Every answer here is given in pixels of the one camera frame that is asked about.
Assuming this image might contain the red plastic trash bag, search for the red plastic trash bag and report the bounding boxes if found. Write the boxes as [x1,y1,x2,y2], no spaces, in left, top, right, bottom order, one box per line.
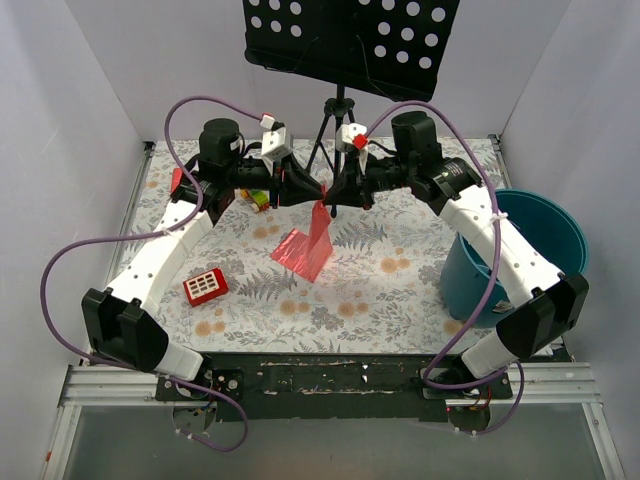
[270,201,333,282]

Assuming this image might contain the red trash bag roll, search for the red trash bag roll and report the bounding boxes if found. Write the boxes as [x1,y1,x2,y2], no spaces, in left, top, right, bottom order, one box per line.
[170,168,183,195]

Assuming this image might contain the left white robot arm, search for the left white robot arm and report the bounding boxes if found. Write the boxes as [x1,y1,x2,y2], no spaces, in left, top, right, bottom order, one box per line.
[81,116,323,400]

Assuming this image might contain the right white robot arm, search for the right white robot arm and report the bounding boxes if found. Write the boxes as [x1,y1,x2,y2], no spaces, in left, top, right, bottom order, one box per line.
[325,111,589,398]

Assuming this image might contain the teal plastic trash bin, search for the teal plastic trash bin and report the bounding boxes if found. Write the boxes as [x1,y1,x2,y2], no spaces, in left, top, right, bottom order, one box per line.
[440,186,588,328]

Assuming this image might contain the colourful toy brick car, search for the colourful toy brick car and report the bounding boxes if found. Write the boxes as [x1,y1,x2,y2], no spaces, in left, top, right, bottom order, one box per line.
[240,189,270,213]

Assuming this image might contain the floral patterned table mat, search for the floral patterned table mat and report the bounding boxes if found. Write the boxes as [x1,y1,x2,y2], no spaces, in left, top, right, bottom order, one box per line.
[94,137,556,357]

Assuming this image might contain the red white grid box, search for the red white grid box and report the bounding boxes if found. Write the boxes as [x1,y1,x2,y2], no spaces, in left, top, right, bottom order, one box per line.
[183,268,229,307]

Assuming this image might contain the black perforated music stand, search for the black perforated music stand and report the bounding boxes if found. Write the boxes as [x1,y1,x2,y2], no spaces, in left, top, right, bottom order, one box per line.
[241,0,462,219]

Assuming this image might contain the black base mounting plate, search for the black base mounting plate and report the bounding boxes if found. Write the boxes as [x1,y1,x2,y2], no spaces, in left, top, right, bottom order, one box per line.
[155,352,514,424]

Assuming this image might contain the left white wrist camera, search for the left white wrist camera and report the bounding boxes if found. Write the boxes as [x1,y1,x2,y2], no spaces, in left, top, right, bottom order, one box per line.
[259,113,293,162]

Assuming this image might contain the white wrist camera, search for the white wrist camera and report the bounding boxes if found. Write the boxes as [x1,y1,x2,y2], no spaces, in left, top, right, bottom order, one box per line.
[259,113,293,162]
[335,122,369,153]

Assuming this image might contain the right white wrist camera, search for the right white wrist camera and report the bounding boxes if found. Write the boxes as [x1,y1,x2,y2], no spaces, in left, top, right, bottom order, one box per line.
[335,122,369,153]

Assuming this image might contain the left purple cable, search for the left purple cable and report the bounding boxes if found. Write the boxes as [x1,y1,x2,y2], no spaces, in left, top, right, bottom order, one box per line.
[39,95,276,452]

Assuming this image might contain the purple cable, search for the purple cable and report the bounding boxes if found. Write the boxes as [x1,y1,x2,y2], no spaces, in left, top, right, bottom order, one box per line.
[39,95,276,452]
[359,100,525,437]

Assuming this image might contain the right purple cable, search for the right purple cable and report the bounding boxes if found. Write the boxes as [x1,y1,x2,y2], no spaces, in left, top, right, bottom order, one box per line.
[359,100,525,437]

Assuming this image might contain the aluminium frame rail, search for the aluminium frame rail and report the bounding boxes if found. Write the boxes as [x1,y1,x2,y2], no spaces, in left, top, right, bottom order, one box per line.
[59,362,602,406]

